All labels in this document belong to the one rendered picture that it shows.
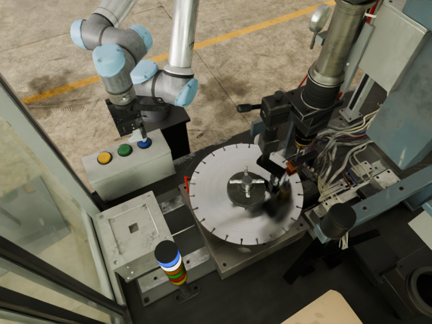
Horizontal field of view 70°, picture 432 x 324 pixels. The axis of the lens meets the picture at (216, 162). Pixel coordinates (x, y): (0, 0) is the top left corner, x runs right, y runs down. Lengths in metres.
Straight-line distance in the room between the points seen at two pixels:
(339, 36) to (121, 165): 0.75
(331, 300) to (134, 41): 0.92
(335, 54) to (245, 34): 2.51
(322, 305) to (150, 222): 0.56
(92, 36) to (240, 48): 2.12
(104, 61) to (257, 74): 2.00
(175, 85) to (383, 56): 0.74
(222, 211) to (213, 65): 2.03
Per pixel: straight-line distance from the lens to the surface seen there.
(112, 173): 1.05
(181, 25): 1.14
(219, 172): 0.93
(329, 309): 1.04
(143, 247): 0.91
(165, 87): 1.18
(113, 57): 0.81
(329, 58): 0.64
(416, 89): 0.62
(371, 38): 0.63
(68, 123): 2.57
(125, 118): 0.95
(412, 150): 0.67
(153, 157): 1.05
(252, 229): 0.85
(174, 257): 0.61
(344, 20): 0.60
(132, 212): 0.96
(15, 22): 3.90
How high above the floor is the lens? 1.74
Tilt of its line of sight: 57 degrees down
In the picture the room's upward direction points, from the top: 2 degrees counter-clockwise
